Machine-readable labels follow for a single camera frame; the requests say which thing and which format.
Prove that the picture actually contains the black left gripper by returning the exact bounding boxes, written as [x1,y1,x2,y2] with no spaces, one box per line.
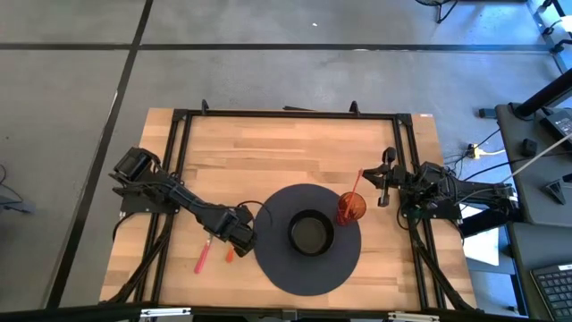
[227,217,257,259]

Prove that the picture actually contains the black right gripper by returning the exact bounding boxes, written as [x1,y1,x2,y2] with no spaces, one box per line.
[362,146,408,209]

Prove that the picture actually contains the red drinking straw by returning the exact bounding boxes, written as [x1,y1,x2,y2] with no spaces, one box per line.
[346,168,364,220]

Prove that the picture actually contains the orange faceted plastic tumbler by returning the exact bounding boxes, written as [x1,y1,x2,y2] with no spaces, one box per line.
[335,191,367,226]

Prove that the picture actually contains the fork with pink handle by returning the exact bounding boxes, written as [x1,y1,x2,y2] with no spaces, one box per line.
[193,234,215,275]

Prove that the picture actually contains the black bowl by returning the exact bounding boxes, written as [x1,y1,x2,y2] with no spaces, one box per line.
[287,208,336,258]

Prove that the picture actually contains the dark round woven placemat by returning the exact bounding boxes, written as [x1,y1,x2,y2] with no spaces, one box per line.
[253,182,362,297]

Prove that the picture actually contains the black triangular stand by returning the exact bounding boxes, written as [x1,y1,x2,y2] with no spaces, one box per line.
[544,178,568,206]

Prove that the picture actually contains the grey desk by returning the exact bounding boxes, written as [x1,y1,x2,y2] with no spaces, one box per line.
[494,102,572,322]

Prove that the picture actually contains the black monitor pole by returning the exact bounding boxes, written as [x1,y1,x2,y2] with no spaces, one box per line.
[511,69,572,120]

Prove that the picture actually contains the black power adapter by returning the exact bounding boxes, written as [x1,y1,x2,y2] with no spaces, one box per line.
[539,108,572,151]

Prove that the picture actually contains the computer keyboard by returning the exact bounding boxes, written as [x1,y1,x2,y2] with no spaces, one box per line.
[530,262,572,321]

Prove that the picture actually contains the white metal stand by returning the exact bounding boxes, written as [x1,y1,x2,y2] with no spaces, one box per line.
[526,0,572,72]

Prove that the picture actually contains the silver metal bracket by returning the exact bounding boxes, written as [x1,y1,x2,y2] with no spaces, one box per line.
[140,307,192,318]
[387,311,442,322]

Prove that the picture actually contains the black aluminium table frame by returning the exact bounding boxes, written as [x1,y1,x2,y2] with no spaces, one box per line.
[100,98,486,317]

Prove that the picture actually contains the white cable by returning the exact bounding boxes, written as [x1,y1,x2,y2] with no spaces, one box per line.
[509,133,572,182]

